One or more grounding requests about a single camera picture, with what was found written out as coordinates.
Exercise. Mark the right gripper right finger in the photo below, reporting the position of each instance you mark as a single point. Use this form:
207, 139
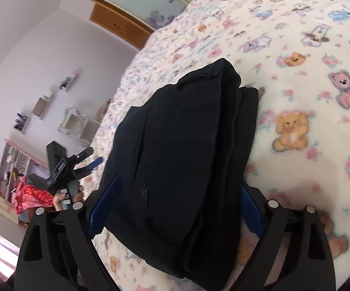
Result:
308, 264

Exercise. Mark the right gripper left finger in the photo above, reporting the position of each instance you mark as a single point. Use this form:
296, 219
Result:
57, 252

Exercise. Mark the black pants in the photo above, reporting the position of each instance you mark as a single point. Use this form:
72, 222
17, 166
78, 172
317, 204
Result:
181, 159

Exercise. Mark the person's left hand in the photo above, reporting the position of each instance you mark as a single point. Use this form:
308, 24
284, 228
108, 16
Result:
60, 197

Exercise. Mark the red patterned garment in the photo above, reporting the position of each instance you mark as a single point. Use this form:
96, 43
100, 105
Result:
28, 196

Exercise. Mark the bookshelf with items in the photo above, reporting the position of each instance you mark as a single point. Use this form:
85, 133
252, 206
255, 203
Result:
14, 165

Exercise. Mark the floral bed sheet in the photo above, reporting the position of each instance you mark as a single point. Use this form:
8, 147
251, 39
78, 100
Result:
204, 32

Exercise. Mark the brown wooden door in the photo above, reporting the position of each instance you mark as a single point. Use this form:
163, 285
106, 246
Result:
133, 33

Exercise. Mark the cartoon animal fleece blanket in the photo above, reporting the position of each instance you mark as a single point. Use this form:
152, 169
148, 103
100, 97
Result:
301, 153

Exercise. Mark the white wall shelf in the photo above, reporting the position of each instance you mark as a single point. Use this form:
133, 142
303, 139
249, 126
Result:
78, 126

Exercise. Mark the small wall shelf box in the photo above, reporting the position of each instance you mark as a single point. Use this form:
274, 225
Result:
42, 104

